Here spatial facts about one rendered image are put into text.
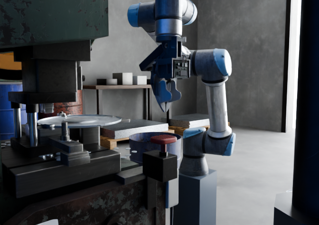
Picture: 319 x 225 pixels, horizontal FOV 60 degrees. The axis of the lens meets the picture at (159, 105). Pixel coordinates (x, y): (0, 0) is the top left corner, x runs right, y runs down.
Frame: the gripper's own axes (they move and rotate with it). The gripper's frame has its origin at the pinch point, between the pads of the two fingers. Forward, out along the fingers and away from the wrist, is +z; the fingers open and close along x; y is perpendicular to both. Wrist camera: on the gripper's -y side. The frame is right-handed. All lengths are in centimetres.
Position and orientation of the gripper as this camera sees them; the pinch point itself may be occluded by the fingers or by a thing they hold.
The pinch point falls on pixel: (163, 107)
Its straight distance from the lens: 81.3
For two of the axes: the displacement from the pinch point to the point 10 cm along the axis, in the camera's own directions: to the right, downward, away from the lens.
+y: 6.6, 0.7, -7.5
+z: 0.0, 10.0, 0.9
